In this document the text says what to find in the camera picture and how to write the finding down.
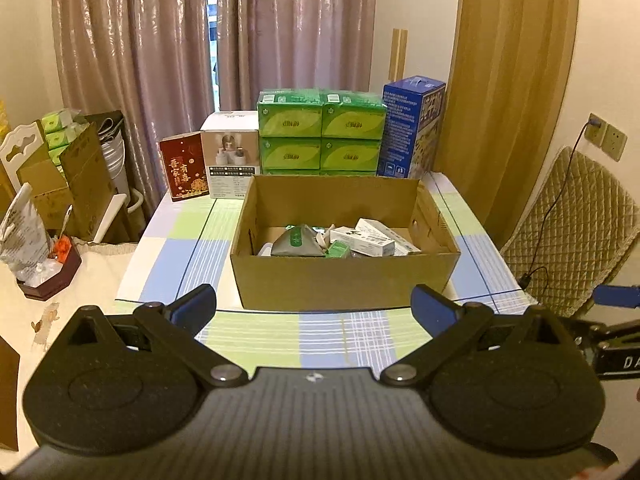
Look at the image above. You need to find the quilted beige chair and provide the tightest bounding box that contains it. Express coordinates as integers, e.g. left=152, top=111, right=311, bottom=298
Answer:
left=500, top=146, right=640, bottom=318

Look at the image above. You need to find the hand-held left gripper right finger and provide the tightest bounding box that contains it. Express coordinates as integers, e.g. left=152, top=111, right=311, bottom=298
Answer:
left=381, top=284, right=566, bottom=388

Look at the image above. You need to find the red gift box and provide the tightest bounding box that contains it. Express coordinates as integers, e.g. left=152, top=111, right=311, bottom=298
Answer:
left=159, top=132, right=211, bottom=203

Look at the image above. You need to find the crumpled silver bag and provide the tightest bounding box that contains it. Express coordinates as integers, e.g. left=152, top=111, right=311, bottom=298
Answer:
left=0, top=182, right=51, bottom=281

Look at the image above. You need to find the tall cardboard box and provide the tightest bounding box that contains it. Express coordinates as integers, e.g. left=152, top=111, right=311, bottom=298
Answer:
left=60, top=122, right=118, bottom=241

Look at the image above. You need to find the checkered cloth desktop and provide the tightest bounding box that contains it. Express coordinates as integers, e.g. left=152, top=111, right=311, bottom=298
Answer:
left=114, top=170, right=538, bottom=386

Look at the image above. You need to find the white green-striped medicine box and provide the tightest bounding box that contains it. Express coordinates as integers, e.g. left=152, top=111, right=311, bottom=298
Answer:
left=355, top=217, right=423, bottom=256

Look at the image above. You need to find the dark brown tray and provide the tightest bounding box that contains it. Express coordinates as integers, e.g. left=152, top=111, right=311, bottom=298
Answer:
left=16, top=240, right=83, bottom=302

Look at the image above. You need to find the wall socket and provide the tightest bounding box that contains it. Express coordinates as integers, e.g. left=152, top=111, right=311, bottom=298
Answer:
left=586, top=112, right=628, bottom=161

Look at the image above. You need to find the white plastic bucket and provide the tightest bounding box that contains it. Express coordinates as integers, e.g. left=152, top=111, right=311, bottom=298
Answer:
left=97, top=115, right=132, bottom=196

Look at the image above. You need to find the silver foil pouch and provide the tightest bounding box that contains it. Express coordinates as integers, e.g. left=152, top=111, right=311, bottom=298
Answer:
left=270, top=223, right=326, bottom=258

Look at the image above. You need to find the light green tissue pack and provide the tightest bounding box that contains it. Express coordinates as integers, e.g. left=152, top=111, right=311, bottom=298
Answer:
left=45, top=127, right=83, bottom=149
left=41, top=109, right=74, bottom=132

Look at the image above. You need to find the golden curtain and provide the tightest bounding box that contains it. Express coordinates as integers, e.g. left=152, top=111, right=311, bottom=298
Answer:
left=437, top=0, right=581, bottom=251

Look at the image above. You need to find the white appliance box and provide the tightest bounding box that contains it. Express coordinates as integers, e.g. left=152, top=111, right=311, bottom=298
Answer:
left=200, top=110, right=261, bottom=201

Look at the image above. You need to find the white furniture panel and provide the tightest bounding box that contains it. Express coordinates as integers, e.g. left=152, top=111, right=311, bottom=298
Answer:
left=92, top=192, right=128, bottom=243

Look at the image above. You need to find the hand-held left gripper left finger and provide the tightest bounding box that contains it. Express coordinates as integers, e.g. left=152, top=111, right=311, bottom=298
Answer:
left=66, top=284, right=249, bottom=389

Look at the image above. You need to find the blue milk carton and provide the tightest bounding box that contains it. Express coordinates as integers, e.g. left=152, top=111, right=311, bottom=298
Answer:
left=376, top=76, right=447, bottom=179

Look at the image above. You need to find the grey shiny curtain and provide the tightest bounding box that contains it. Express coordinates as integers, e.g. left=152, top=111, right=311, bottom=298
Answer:
left=217, top=0, right=378, bottom=111
left=51, top=0, right=217, bottom=221

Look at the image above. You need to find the beige printed cloth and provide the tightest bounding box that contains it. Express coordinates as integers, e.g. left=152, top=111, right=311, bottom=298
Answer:
left=0, top=242, right=141, bottom=376

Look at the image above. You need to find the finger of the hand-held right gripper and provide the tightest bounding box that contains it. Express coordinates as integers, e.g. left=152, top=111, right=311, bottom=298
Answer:
left=593, top=284, right=640, bottom=308
left=559, top=314, right=640, bottom=353

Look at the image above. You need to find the small open cardboard box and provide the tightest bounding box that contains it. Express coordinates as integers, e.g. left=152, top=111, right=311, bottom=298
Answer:
left=17, top=160, right=76, bottom=233

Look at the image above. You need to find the white chair back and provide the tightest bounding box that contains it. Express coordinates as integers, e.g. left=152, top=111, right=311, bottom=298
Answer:
left=0, top=121, right=51, bottom=186

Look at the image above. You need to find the black power cable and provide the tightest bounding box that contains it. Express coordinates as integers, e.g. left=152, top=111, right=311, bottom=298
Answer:
left=520, top=119, right=598, bottom=288

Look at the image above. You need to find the wooden slat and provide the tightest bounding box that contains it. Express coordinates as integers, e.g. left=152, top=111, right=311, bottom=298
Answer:
left=391, top=29, right=408, bottom=83

